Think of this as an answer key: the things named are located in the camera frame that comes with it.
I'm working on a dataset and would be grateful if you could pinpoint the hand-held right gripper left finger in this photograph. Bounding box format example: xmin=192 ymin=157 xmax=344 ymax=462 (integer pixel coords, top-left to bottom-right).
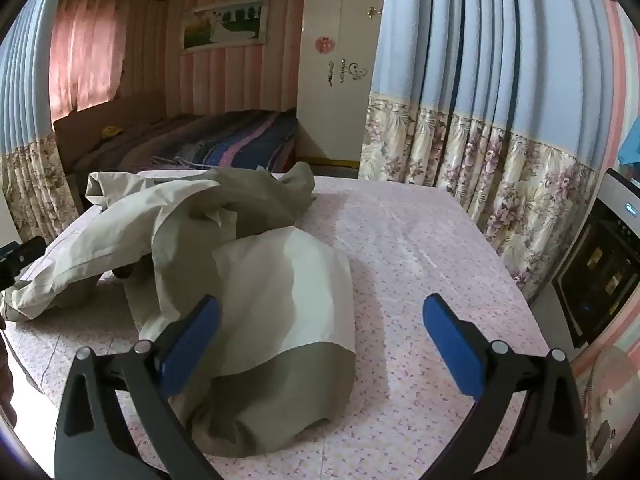
xmin=54 ymin=295 xmax=223 ymax=480

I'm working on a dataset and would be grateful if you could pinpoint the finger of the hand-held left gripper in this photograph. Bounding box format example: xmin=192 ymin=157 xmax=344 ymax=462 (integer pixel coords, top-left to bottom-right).
xmin=0 ymin=236 xmax=46 ymax=291

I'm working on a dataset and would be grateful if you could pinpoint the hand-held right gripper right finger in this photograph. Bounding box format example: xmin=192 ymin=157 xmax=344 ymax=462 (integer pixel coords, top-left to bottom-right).
xmin=422 ymin=293 xmax=587 ymax=480

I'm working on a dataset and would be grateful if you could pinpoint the grey and white jacket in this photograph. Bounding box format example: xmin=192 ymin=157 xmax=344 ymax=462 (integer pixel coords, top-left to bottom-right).
xmin=2 ymin=162 xmax=357 ymax=458

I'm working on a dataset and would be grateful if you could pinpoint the pink floral bedsheet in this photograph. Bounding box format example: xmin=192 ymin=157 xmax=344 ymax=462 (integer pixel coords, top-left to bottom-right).
xmin=0 ymin=170 xmax=551 ymax=480

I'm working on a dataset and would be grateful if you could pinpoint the blue floral curtain left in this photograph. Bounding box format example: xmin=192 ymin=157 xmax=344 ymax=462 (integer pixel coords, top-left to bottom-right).
xmin=0 ymin=0 xmax=83 ymax=256

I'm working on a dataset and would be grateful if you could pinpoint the blue floral curtain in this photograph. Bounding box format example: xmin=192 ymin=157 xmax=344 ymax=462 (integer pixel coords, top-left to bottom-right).
xmin=0 ymin=0 xmax=83 ymax=256
xmin=360 ymin=0 xmax=621 ymax=306

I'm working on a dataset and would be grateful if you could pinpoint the brown bed headboard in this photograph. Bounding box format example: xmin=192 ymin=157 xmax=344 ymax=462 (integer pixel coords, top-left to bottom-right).
xmin=53 ymin=91 xmax=167 ymax=171

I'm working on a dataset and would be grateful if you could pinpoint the black appliance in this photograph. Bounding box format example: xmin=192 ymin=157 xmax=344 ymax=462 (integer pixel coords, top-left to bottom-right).
xmin=552 ymin=169 xmax=640 ymax=350

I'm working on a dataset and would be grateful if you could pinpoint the pink fan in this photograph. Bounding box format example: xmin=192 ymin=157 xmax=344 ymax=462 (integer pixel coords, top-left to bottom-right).
xmin=575 ymin=345 xmax=640 ymax=476

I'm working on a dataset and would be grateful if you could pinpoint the pink curtain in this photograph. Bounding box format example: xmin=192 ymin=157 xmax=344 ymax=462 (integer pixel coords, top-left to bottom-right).
xmin=49 ymin=0 xmax=168 ymax=121

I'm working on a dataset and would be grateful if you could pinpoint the blue floral curtain right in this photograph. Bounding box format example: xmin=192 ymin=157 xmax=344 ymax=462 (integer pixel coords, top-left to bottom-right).
xmin=360 ymin=0 xmax=621 ymax=306

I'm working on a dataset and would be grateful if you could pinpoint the white wardrobe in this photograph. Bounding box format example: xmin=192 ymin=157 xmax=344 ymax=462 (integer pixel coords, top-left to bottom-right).
xmin=296 ymin=0 xmax=386 ymax=165

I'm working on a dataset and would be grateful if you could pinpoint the framed wall picture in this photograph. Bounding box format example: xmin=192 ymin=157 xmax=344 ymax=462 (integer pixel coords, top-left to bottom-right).
xmin=181 ymin=0 xmax=266 ymax=55

